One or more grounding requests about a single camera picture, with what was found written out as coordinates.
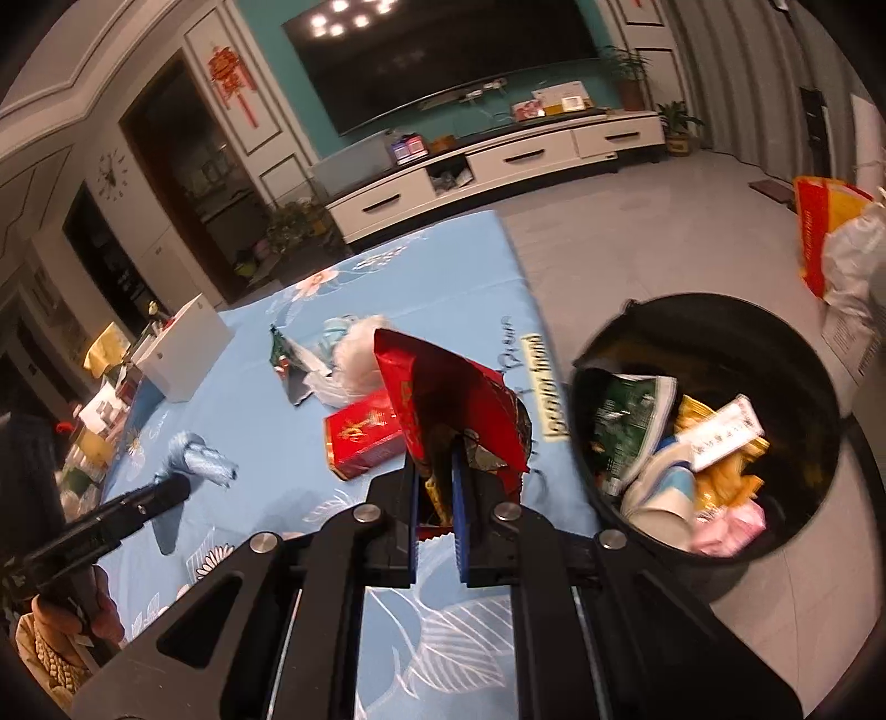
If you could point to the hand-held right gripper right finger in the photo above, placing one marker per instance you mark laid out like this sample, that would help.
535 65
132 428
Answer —
460 512

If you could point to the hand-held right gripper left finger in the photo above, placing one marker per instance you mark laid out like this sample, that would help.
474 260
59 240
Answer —
413 526

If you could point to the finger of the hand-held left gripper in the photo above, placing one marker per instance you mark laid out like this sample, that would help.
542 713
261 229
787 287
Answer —
156 495

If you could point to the blue face mask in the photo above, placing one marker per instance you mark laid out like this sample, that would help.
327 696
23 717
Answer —
336 332
201 460

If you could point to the red cigarette box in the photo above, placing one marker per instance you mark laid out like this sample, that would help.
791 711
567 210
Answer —
360 433

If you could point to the red snack wrapper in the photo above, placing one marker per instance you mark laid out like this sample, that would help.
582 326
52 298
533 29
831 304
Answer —
443 394

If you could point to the green snack packet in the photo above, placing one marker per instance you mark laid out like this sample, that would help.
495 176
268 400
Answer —
280 353
623 422

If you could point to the white paper cup blue stripes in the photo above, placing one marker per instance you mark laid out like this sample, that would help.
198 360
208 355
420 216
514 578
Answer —
657 512

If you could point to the pink plastic wrapper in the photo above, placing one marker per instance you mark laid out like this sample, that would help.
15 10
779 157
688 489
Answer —
727 529

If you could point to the yellow snack bag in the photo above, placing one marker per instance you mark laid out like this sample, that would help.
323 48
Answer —
727 484

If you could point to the clear packaging with white label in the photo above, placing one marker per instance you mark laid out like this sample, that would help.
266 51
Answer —
727 433

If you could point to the black trash bin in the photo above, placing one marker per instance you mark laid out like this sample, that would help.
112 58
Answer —
782 388

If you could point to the person's left forearm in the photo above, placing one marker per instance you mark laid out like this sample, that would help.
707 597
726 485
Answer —
48 664

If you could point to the person's left hand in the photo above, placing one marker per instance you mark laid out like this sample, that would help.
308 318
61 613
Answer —
107 609

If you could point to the white storage box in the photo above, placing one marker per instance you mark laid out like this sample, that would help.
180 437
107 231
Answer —
187 353

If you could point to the yellow cloth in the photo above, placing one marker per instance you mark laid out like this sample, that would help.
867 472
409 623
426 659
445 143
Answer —
107 349

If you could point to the clear plastic bag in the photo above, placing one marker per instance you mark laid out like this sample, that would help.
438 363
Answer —
325 388

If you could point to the blue floral tablecloth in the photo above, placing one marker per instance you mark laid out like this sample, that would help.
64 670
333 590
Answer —
443 291

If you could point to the bushy green plant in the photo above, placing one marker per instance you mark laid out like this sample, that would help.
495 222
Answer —
297 225

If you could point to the clear storage bin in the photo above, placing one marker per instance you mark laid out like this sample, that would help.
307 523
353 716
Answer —
353 166

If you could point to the white television cabinet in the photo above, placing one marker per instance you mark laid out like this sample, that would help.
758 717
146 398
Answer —
526 156

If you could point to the small potted plant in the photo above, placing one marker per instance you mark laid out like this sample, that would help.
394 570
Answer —
678 142

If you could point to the white desk calendar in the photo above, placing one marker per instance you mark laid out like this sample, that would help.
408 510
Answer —
564 93

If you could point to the brown floor mat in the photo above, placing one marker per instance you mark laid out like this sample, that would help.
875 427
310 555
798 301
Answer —
772 190

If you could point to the black television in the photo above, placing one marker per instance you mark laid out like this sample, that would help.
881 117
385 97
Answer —
443 62

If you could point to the tall potted plant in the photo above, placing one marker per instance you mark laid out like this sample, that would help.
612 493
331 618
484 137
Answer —
630 93

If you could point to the orange shopping bag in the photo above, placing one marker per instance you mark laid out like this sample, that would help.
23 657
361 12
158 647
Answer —
817 221

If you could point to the large white plastic bag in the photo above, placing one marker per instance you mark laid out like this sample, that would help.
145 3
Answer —
858 263

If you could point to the upright vacuum cleaner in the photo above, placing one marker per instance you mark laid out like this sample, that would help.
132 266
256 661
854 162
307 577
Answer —
813 131

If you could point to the white paper roll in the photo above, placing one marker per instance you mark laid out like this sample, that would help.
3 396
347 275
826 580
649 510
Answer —
862 131

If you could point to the black wall clock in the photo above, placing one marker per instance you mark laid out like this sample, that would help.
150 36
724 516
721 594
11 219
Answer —
111 172

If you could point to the red knot wall ornament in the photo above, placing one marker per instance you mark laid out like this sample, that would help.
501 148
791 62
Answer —
232 76

